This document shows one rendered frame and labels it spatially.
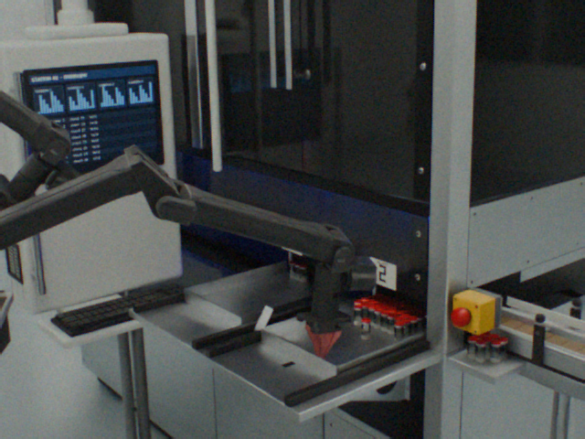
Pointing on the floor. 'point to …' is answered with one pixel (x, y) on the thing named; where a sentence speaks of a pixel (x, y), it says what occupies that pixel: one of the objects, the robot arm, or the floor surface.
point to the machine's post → (449, 207)
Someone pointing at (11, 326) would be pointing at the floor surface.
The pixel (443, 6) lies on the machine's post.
